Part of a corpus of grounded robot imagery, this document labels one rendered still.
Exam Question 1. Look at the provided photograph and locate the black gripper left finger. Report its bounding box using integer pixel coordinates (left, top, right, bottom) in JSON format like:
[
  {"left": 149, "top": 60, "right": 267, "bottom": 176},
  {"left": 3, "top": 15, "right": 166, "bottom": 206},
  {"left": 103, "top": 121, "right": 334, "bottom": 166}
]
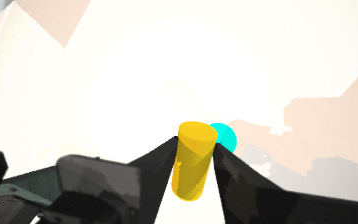
[{"left": 55, "top": 136, "right": 179, "bottom": 224}]

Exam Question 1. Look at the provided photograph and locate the yellow cylinder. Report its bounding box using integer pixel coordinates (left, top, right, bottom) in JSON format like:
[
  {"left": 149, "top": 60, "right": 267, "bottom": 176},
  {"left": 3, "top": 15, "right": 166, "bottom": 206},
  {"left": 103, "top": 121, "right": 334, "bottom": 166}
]
[{"left": 171, "top": 121, "right": 218, "bottom": 201}]

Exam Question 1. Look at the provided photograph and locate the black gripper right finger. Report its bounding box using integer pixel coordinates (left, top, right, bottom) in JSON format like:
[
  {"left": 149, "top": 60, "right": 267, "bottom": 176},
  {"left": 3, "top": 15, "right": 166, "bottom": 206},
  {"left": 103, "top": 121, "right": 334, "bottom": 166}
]
[{"left": 213, "top": 142, "right": 358, "bottom": 224}]

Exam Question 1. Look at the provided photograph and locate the cyan circle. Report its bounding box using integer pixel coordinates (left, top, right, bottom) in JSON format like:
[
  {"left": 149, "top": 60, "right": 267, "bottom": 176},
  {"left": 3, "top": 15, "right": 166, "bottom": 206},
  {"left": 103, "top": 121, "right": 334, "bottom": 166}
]
[{"left": 210, "top": 123, "right": 237, "bottom": 153}]

